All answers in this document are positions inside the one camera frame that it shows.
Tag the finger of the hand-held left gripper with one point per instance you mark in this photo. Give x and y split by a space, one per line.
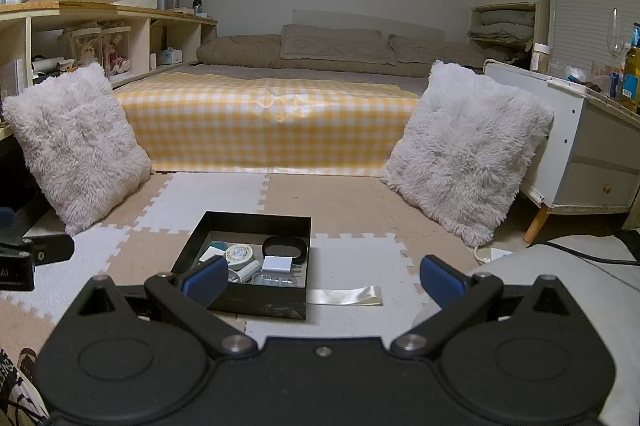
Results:
52 248

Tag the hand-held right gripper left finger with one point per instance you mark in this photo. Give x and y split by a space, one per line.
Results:
205 281

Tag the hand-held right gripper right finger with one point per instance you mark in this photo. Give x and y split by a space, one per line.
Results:
442 280

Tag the mint green tape measure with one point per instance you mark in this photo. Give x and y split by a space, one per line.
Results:
215 251

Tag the round white tape measure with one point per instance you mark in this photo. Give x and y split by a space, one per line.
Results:
239 255

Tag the black box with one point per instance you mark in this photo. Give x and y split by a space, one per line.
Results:
260 301

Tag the clear plastic case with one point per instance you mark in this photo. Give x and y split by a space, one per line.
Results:
275 280

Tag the white charger block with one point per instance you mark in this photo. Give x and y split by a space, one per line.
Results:
276 264

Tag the foam puzzle floor mat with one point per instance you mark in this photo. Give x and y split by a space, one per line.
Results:
210 196

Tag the clear plastic strip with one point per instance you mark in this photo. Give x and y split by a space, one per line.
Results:
345 296

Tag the white fluffy pillow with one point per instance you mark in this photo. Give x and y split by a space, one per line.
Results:
75 146
465 151

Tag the printed beige cloth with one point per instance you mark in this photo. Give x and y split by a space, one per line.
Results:
17 386

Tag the yellow checkered bed cover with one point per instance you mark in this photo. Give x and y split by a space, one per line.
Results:
225 126

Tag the white bedside cabinet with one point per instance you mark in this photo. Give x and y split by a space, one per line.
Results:
565 146

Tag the white paper roll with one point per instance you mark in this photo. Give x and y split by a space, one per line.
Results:
47 65

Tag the clear doll display case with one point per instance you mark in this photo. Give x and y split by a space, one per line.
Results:
116 49
87 49

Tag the grey bed sheet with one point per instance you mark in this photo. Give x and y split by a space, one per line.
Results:
350 84

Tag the tissue box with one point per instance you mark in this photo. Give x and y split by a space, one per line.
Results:
169 56

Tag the beige bed pillow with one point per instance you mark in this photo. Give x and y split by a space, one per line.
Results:
435 50
335 44

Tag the white lidded jar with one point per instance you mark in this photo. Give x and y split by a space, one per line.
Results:
540 56

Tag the wooden shelf unit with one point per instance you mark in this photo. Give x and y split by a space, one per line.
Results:
165 21

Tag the blue can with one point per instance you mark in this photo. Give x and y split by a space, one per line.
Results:
613 85

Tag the clear drinking glass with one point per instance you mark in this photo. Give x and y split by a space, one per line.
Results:
599 72

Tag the wooden shelf with folded bedding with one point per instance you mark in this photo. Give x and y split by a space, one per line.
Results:
502 26

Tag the green glass bottle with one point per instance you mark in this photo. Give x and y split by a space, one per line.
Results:
197 4

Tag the yellow liquid bottle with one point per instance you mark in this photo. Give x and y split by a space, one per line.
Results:
631 76

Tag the wine glass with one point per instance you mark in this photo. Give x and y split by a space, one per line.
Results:
615 41

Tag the white framed window blind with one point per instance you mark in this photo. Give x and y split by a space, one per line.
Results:
585 16

